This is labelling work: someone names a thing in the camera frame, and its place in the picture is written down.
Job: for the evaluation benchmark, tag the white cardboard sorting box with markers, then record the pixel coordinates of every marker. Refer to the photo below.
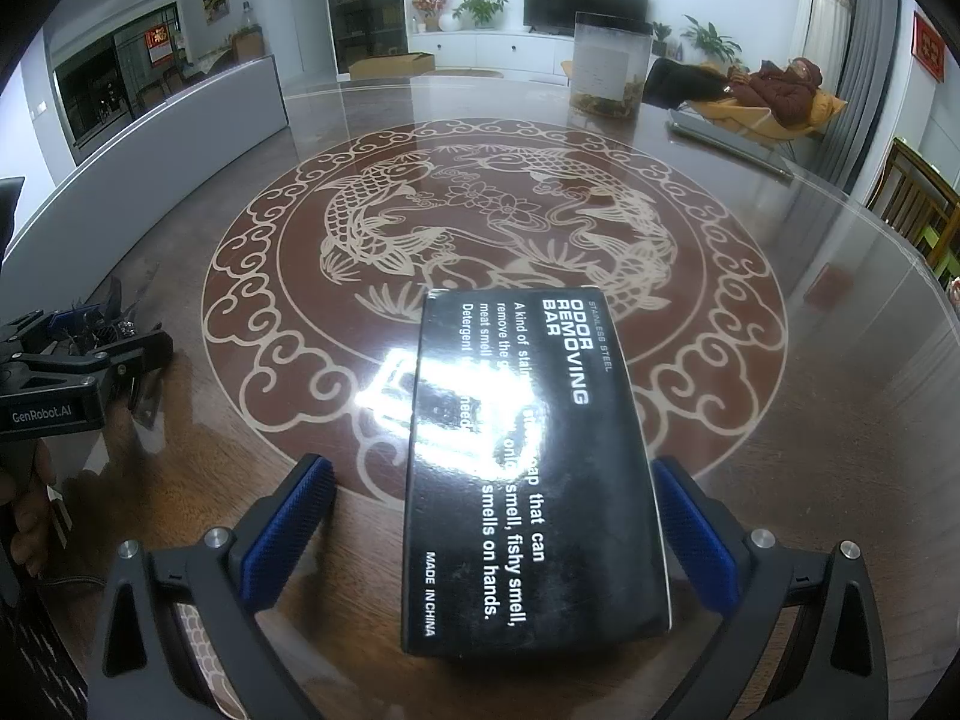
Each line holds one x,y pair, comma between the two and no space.
117,195

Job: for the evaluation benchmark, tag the clear glass fish tank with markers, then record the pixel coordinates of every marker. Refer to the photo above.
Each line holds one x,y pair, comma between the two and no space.
610,61

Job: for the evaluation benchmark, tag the white tv cabinet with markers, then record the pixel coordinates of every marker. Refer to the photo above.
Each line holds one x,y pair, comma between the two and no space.
503,51

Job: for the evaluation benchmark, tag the brown cardboard box on floor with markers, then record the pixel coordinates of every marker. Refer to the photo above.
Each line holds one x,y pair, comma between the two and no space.
392,66

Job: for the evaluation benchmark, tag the red wall hanging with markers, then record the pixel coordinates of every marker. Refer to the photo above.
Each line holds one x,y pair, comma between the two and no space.
928,47

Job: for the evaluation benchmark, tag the red flower bouquet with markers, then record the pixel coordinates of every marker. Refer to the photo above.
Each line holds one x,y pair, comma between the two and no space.
430,12

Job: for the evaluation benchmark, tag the black odor removing bar box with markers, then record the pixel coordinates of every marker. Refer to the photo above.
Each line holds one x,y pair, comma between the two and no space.
531,522

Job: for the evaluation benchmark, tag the green potted plant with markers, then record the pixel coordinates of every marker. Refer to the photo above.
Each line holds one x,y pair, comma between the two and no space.
480,13

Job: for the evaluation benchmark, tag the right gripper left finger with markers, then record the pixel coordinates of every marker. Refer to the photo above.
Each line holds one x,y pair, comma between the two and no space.
143,666

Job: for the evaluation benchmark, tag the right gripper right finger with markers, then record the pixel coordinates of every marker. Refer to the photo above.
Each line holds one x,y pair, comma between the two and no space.
834,663

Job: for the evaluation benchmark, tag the green plant beside television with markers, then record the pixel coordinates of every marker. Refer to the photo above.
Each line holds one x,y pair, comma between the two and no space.
706,38

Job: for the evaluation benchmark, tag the wooden dining chair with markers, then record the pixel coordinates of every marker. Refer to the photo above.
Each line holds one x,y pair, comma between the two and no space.
914,201

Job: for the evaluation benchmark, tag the person in red jacket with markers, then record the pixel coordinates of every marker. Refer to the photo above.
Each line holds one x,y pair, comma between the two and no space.
788,92

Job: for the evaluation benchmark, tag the yellow lounge chair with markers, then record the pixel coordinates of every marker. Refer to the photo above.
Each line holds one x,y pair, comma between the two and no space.
759,124

